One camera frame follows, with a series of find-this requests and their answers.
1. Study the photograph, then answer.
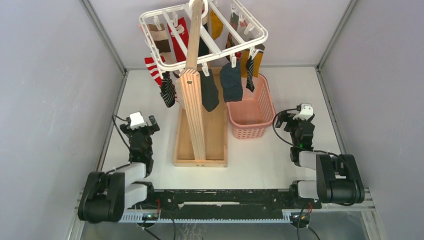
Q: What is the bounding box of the red sock white pattern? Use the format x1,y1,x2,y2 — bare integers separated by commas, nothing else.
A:
168,17,190,63

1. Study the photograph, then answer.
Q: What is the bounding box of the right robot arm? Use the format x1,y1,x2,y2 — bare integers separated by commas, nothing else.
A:
272,109,366,208

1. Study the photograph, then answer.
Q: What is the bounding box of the argyle red yellow sock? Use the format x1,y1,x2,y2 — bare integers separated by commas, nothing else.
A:
225,11,247,49

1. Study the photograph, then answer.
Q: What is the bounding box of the black white striped sock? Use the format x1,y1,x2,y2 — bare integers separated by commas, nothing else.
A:
160,72,176,108

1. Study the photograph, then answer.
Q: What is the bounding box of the yellow brown striped sock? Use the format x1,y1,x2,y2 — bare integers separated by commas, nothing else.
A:
240,44,265,78

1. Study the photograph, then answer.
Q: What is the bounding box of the mustard yellow sock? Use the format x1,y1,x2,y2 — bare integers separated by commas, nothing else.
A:
209,10,224,40

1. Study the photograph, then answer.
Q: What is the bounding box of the white plastic sock hanger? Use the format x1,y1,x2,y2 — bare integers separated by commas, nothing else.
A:
139,0,269,76

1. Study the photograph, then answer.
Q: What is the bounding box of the red white striped sock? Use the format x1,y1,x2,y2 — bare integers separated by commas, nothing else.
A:
144,57,166,88

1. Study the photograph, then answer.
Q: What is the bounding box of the black mounting rail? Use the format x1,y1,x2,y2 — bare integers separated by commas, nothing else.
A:
135,189,322,221

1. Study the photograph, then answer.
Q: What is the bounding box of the wooden hanger stand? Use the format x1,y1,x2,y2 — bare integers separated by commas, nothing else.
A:
173,0,228,168

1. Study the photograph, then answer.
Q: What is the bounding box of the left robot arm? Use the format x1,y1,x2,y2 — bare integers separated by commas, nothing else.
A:
77,112,160,223

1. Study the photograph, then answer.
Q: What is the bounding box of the pink plastic basket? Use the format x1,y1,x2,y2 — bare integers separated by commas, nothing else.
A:
226,73,276,140

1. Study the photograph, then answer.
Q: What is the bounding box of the dark blue sock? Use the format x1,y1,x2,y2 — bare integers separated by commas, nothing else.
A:
219,62,243,103

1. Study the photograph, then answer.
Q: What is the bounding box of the brown beige block sock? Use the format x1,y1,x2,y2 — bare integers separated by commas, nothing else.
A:
147,23,176,64

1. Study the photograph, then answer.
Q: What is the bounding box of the black striped narrow sock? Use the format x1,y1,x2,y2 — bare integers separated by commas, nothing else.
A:
245,56,255,93

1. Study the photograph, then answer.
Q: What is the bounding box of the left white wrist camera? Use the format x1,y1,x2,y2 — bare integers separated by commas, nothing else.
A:
129,111,147,130

